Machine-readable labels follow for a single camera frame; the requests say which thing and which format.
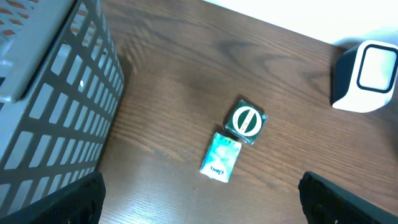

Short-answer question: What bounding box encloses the teal white small box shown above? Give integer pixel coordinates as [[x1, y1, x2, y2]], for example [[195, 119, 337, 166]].
[[200, 132, 242, 183]]

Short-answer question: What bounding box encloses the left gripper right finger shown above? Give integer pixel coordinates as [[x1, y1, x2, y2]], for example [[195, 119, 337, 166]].
[[298, 171, 397, 224]]

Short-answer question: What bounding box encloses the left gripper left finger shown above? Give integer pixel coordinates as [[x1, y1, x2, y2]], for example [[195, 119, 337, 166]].
[[1, 171, 106, 224]]

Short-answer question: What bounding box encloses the white barcode scanner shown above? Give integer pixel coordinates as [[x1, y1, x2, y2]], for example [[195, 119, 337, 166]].
[[331, 40, 397, 113]]

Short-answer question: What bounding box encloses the dark grey plastic basket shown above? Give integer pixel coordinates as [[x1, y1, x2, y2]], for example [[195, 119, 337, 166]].
[[1, 0, 124, 217]]

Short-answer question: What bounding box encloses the dark green round-label packet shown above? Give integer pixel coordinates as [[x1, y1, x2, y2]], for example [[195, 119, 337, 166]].
[[223, 100, 268, 145]]

